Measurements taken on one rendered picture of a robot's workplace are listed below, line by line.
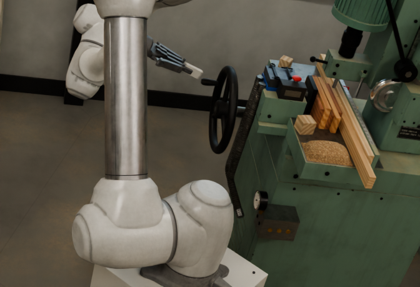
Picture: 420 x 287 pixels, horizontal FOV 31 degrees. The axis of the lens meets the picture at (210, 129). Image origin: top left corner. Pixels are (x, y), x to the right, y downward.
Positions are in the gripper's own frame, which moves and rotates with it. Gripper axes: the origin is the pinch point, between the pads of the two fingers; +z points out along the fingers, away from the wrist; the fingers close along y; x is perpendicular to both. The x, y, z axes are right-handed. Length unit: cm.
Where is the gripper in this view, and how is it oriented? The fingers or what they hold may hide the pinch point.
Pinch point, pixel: (191, 70)
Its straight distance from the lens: 245.2
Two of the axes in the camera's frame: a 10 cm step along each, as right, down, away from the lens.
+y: -1.1, -5.7, 8.2
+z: 8.4, 3.9, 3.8
